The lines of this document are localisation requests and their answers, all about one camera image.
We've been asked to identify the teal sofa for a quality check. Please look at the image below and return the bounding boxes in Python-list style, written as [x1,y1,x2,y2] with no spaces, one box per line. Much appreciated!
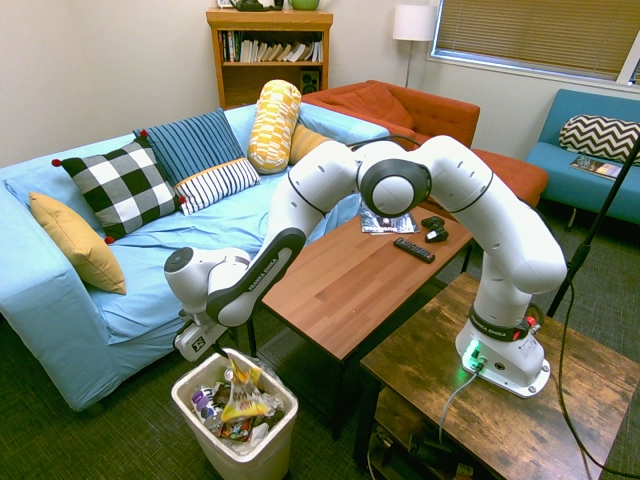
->
[525,88,640,232]

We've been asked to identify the white shade floor lamp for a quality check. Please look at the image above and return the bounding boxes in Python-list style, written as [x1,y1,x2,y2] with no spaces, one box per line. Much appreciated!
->
[392,4,439,89]

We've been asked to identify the dark cover magazine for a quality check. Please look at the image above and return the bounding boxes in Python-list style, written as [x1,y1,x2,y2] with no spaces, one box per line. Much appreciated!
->
[359,202,421,235]

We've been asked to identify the plastic bottle purple cap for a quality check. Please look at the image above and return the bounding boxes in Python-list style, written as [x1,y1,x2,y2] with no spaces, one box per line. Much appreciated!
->
[192,389,225,432]

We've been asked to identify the black camera stand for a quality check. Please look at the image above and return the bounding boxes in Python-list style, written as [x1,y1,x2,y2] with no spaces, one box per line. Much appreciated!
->
[547,139,640,319]

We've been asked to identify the wooden bookshelf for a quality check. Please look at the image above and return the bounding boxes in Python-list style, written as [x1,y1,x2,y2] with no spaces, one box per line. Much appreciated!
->
[205,7,335,110]

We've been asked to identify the orange tufted sofa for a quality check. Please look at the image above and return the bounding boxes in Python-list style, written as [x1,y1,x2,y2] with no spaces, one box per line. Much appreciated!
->
[301,79,481,151]

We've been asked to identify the red snack wrapper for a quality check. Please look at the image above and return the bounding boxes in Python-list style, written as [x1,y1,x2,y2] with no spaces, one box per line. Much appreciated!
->
[218,418,254,444]

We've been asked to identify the white plastic trash bin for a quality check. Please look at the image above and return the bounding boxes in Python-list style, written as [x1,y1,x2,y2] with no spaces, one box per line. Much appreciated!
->
[170,348,300,480]

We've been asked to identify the brown window blinds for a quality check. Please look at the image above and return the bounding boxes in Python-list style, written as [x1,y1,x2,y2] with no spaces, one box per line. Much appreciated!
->
[432,0,640,84]

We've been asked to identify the magazine with colourful cover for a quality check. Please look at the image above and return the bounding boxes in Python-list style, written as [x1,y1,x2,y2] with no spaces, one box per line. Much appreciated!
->
[569,154,624,182]

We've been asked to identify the light blue sofa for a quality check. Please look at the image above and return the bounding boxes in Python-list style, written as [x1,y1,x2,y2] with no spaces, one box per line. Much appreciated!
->
[0,102,391,414]

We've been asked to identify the mustard ribbed pillow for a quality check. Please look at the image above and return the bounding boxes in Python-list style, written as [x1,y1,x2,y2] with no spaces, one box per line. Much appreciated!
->
[288,123,335,166]

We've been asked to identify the white navy striped pillow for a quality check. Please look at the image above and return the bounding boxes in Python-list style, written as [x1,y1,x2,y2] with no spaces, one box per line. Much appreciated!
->
[173,157,262,217]

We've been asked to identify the reddish wood coffee table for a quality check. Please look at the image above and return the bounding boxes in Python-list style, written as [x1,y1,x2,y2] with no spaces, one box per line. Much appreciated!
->
[244,212,479,441]

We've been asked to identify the black white chevron pillow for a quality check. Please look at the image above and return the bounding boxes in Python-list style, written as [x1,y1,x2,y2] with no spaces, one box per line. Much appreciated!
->
[558,114,640,166]

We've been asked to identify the black game controller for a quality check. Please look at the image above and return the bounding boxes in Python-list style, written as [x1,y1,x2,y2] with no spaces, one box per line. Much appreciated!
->
[420,215,450,244]

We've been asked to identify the yellow white patterned bolster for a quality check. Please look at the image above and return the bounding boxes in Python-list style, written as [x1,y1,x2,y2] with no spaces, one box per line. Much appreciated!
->
[247,79,303,175]

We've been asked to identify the blue striped pillow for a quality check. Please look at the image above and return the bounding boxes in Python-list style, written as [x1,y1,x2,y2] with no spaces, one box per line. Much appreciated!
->
[132,107,246,187]

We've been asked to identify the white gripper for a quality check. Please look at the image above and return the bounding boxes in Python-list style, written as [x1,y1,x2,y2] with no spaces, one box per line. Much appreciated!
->
[173,321,234,363]

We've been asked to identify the dark floor vent grille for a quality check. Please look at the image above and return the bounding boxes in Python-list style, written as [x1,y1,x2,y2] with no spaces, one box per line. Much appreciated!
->
[257,327,301,371]

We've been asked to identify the plain mustard yellow pillow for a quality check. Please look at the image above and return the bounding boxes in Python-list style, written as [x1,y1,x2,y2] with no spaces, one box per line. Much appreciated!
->
[28,191,128,296]

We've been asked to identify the orange tufted ottoman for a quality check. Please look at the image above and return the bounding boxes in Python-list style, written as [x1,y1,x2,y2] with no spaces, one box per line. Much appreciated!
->
[469,148,550,209]

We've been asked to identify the yellow chip bag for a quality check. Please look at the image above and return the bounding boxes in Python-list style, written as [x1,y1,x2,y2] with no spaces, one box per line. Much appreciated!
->
[221,358,271,424]

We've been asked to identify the black white checkered pillow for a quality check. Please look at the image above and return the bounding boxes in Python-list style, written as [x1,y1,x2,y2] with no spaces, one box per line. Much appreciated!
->
[51,130,187,245]

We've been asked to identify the black cable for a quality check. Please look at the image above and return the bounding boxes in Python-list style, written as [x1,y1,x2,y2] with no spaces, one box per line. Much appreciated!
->
[556,279,640,474]

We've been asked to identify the black remote control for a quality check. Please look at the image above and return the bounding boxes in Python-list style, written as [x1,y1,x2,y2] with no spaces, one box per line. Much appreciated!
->
[393,237,436,265]

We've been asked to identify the row of books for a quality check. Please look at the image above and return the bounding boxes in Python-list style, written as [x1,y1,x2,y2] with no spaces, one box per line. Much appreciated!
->
[221,30,325,64]

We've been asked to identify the grey cable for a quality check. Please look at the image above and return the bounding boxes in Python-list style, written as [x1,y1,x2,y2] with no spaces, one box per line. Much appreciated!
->
[438,368,482,444]

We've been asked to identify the rustic brown wooden table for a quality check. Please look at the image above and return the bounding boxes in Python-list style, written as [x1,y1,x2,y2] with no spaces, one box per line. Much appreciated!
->
[352,272,640,480]

